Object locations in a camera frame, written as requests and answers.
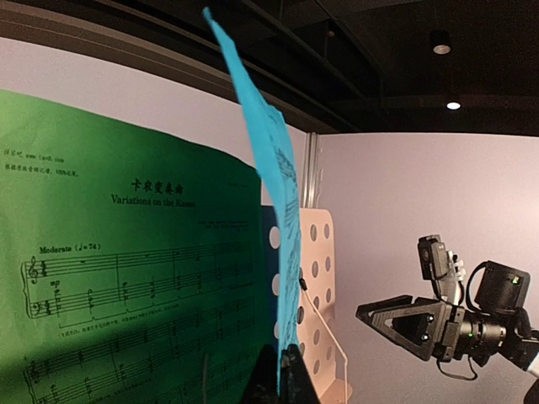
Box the blue sheet music paper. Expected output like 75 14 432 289
202 6 302 395

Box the right aluminium corner post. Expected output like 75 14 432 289
301 132 323 209

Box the pink folding music stand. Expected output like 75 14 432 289
260 205 353 404

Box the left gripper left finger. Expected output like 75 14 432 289
239 344 280 404

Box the round ceiling spot lamp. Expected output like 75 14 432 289
430 29 452 56

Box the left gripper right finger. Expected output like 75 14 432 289
281 344 320 404

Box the green sheet music paper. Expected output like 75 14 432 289
1 91 273 403

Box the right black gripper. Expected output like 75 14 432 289
355 295 465 362

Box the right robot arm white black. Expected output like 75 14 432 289
355 261 538 376

